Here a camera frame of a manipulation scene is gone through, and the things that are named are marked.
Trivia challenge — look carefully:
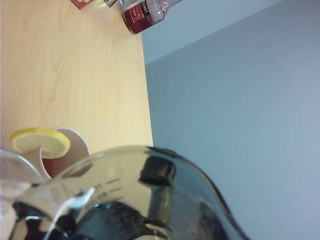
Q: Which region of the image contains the beige paper cup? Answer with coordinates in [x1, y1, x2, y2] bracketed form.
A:
[39, 126, 92, 181]

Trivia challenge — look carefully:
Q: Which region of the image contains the yellow lemon slice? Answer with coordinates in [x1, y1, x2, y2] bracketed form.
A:
[9, 127, 72, 160]

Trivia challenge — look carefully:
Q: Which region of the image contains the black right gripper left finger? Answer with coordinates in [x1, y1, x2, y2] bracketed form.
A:
[12, 201, 77, 240]

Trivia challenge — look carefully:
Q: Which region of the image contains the clear stemmed wine glass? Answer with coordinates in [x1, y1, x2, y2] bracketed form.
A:
[0, 146, 45, 226]

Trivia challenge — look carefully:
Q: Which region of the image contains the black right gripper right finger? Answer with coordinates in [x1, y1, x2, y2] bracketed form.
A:
[197, 199, 228, 240]

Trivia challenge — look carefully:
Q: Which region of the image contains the red syrup glass bottle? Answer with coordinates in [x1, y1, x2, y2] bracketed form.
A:
[123, 0, 184, 35]

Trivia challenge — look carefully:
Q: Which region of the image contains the smoke grey glass measuring cup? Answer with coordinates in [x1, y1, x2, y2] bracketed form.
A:
[11, 144, 251, 240]

